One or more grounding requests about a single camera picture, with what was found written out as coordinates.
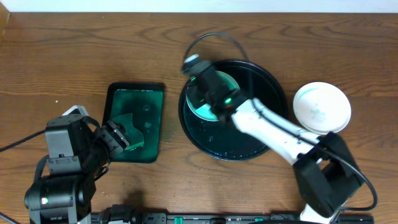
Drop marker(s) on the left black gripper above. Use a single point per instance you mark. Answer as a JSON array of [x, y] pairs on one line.
[[117, 137]]

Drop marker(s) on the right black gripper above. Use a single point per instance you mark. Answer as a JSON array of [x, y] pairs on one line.
[[191, 89]]

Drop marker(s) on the green sponge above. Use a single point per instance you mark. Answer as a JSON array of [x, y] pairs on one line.
[[134, 136]]

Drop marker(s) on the pale green plate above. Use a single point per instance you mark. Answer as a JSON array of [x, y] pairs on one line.
[[204, 112], [325, 131]]

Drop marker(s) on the white plate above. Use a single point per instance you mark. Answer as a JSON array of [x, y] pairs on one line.
[[321, 105]]

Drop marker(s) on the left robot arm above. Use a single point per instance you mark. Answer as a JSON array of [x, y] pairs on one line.
[[80, 151]]

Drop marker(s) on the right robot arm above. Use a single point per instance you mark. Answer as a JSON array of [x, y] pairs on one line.
[[250, 108]]

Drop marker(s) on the black rectangular water tray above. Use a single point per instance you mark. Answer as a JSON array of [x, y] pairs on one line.
[[145, 102]]

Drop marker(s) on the round black tray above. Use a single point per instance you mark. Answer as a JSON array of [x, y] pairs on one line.
[[224, 141]]

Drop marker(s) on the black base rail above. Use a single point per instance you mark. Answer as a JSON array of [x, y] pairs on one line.
[[125, 214]]

